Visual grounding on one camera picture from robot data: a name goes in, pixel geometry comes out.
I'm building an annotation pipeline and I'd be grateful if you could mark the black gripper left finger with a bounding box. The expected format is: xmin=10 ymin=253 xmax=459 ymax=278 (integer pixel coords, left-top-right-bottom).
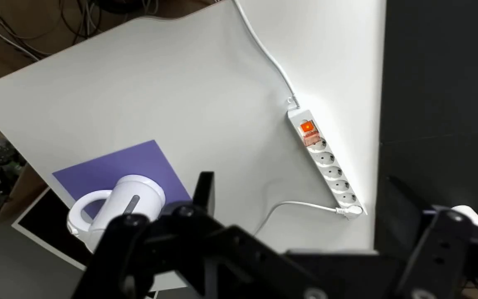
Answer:
xmin=73 ymin=171 xmax=329 ymax=299

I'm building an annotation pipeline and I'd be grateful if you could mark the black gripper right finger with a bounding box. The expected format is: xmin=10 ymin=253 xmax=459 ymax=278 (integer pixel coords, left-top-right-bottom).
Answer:
xmin=389 ymin=178 xmax=478 ymax=299

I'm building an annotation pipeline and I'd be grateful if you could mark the purple paper mat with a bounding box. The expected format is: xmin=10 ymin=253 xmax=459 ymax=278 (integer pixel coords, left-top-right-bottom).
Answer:
xmin=54 ymin=140 xmax=191 ymax=203

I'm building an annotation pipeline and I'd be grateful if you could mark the white electric kettle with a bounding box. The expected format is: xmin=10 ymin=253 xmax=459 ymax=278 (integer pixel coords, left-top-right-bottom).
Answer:
xmin=67 ymin=175 xmax=166 ymax=253

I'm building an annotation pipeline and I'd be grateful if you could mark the dark grey side panel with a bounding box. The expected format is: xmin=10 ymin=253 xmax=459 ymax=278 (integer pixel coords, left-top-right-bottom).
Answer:
xmin=376 ymin=0 xmax=478 ymax=256

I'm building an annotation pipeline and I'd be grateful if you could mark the white power strip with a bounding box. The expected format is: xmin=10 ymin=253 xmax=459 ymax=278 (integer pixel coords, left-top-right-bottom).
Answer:
xmin=288 ymin=108 xmax=366 ymax=218

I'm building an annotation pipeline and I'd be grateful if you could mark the white kettle plug cable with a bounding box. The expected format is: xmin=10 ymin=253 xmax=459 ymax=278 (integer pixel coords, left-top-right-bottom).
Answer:
xmin=253 ymin=200 xmax=364 ymax=236

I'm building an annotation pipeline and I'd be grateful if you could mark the white power strip cable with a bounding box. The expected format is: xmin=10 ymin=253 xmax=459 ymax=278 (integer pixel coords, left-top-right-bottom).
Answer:
xmin=233 ymin=0 xmax=301 ymax=110

